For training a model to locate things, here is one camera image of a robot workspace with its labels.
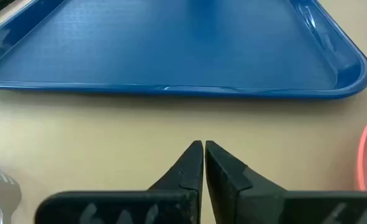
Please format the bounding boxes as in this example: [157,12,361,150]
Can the blue plastic tray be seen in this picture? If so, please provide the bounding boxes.
[0,0,367,100]

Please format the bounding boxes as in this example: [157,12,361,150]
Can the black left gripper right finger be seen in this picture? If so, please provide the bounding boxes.
[205,139,367,224]

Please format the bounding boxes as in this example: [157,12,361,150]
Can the silver fork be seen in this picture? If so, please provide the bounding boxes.
[0,161,22,224]

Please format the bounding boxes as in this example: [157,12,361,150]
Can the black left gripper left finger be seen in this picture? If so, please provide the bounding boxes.
[35,139,205,224]

